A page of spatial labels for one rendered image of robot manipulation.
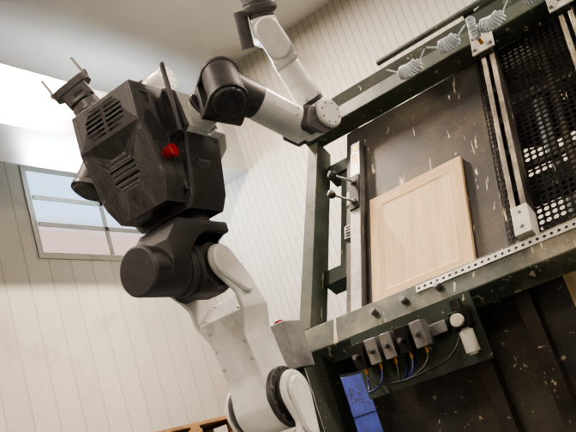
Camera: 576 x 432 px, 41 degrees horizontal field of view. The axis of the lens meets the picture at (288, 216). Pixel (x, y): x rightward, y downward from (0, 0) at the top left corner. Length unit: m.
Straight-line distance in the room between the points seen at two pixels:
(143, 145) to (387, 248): 1.56
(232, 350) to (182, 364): 5.17
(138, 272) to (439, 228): 1.57
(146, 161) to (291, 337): 1.27
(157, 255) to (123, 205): 0.20
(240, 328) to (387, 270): 1.31
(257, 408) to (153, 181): 0.57
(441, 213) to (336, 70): 4.09
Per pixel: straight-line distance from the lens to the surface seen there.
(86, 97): 2.35
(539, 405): 2.96
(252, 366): 1.82
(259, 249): 7.21
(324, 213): 3.56
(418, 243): 3.02
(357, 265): 3.12
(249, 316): 1.82
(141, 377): 6.61
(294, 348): 2.85
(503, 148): 3.01
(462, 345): 2.74
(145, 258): 1.68
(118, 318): 6.64
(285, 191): 7.09
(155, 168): 1.75
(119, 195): 1.82
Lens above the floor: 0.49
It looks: 16 degrees up
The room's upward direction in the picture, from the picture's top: 18 degrees counter-clockwise
